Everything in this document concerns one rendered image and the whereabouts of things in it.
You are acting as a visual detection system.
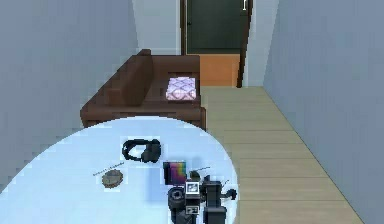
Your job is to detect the brown open room door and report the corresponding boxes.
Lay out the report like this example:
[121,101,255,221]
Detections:
[236,0,254,89]

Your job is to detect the black headphones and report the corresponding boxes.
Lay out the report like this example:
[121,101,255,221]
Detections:
[121,138,163,165]

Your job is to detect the white round table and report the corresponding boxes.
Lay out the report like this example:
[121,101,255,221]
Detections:
[0,115,240,224]

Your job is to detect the pink patterned pillow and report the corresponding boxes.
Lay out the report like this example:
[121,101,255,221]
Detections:
[165,76,198,102]

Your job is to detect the brown round disc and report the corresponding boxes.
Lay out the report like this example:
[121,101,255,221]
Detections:
[101,168,125,190]

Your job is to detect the brown sofa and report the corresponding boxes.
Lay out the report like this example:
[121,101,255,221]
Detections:
[79,48,207,131]

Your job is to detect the black eyeglasses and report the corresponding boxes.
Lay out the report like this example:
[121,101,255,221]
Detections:
[188,166,212,181]

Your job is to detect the dark green room door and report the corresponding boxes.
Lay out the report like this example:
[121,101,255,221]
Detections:
[186,0,248,55]

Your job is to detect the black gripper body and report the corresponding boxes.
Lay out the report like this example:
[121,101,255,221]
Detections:
[167,186,195,224]

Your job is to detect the rainbow coloured black box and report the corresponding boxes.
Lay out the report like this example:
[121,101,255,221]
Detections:
[162,160,188,186]

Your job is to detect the thin dark pencil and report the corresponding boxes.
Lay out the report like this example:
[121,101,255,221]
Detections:
[92,161,126,177]

